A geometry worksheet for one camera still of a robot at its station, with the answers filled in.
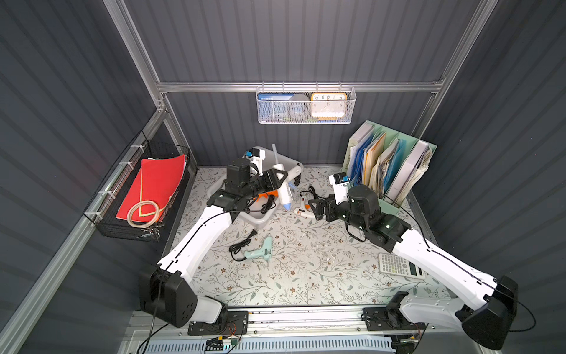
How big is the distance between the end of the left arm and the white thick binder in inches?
21.7

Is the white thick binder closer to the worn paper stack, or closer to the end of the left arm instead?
the worn paper stack

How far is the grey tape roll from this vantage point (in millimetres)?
878

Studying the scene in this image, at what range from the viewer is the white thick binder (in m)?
0.88

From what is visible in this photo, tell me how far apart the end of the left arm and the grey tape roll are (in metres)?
0.32

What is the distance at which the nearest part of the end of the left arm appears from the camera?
26.1 inches

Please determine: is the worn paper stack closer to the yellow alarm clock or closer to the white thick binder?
the white thick binder

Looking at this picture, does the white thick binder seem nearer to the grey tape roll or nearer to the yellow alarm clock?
the yellow alarm clock
